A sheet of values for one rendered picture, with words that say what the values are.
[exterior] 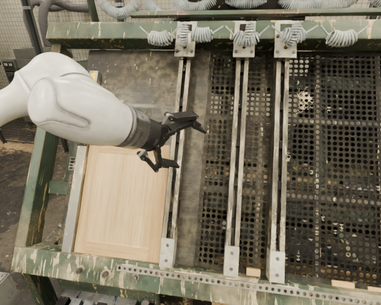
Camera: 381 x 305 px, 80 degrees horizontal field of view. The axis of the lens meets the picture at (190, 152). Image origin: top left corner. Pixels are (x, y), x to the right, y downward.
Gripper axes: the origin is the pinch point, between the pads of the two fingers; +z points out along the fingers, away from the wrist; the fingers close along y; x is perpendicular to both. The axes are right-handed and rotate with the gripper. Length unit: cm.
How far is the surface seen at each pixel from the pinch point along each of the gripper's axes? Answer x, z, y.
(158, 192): 18, 31, -36
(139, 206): 19, 27, -47
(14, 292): 23, -5, -104
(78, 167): 52, 10, -53
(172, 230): -1, 30, -42
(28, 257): 35, 1, -98
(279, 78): 15, 51, 42
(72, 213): 37, 10, -70
